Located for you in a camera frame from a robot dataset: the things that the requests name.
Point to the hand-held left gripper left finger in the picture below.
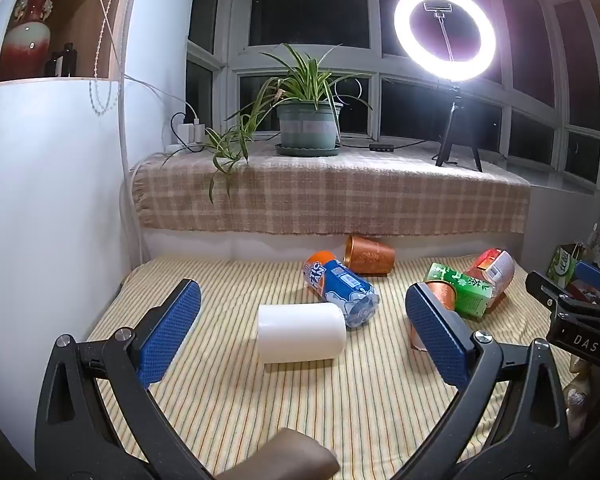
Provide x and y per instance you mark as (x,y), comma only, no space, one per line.
(170,335)

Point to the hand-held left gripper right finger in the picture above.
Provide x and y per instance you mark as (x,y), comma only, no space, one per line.
(440,340)

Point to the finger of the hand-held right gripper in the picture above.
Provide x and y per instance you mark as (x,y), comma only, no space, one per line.
(547,287)
(591,272)

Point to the white cup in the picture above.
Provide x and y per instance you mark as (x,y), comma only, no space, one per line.
(300,332)

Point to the copper cup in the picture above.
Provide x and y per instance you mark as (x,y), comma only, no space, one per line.
(442,294)
(367,256)

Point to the green paper box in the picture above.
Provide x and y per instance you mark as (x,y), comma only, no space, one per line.
(562,265)

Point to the beige toy figure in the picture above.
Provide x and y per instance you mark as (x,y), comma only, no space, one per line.
(577,395)

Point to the green drink carton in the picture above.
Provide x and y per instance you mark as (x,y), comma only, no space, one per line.
(462,290)

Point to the red-label can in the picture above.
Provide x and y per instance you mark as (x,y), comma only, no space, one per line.
(495,270)

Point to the crushed blue-label plastic bottle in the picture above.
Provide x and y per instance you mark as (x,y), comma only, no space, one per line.
(352,292)

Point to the yellow striped mat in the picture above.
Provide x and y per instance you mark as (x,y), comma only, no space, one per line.
(290,400)

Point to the orange soda can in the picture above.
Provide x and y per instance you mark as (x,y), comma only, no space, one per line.
(316,272)

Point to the brown rounded object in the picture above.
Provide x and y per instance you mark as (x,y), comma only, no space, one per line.
(290,455)

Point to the plaid cloth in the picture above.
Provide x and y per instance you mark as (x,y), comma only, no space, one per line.
(340,195)

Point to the black tripod stand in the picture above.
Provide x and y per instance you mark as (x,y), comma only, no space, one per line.
(455,125)

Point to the black hub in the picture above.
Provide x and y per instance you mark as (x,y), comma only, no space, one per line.
(381,147)

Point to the white power adapter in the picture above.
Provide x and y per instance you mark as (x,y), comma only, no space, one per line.
(184,131)
(198,130)

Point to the green pot saucer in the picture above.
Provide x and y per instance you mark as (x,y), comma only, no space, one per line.
(307,151)

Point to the green plant pot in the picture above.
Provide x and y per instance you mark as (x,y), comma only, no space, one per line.
(307,125)

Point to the spider plant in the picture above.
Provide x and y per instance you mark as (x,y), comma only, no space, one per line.
(300,77)

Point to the black bottle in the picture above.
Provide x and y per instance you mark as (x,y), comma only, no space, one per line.
(67,60)

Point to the red and white vase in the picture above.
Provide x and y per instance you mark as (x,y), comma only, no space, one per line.
(27,40)

